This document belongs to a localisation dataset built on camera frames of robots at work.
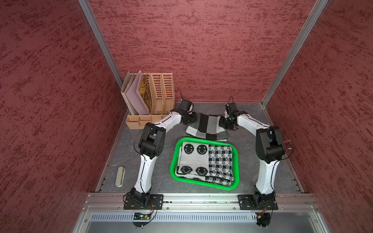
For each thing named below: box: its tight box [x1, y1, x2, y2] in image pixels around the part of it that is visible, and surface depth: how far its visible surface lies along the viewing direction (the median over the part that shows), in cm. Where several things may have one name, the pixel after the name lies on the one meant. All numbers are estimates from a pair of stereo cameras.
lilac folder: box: [125, 69, 151, 116], surface depth 95 cm
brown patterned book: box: [138, 73, 152, 114], surface depth 105 cm
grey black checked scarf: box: [186, 113, 229, 142], surface depth 101 cm
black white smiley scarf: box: [174, 141, 235, 186], surface depth 81 cm
